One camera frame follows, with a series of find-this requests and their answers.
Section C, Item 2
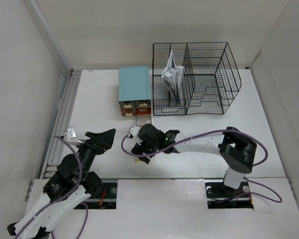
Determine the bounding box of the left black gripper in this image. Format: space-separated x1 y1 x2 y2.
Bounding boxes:
74 128 116 180

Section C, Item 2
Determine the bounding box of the small wooden eraser block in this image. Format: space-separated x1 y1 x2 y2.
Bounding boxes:
134 157 141 163

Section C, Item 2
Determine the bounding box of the teal mini drawer cabinet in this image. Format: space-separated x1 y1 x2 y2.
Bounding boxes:
118 66 151 126

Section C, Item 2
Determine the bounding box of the white paper booklet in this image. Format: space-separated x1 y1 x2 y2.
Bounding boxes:
161 50 184 103

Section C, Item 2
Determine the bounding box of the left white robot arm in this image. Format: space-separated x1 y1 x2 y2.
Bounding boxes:
7 128 116 239

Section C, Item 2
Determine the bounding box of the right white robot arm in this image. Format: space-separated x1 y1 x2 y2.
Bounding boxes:
129 124 257 196

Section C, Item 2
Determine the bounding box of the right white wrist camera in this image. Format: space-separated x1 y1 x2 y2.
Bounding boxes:
127 126 142 145

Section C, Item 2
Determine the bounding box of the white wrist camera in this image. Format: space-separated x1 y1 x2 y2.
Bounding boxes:
127 126 142 145
63 127 84 146

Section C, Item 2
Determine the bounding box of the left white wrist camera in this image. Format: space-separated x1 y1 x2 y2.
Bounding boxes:
63 127 84 146

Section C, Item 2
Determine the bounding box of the aluminium rail frame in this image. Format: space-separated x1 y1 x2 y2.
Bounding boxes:
37 69 82 179

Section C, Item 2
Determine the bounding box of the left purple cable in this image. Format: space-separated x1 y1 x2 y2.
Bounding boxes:
14 135 89 239

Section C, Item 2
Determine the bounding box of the purple cable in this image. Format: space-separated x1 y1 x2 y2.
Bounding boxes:
121 128 283 204
14 135 89 239

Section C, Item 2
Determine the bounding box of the black wire mesh organizer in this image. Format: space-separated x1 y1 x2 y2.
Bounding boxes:
152 42 242 116

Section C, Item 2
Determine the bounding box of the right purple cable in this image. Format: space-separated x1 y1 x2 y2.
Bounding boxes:
121 128 283 204

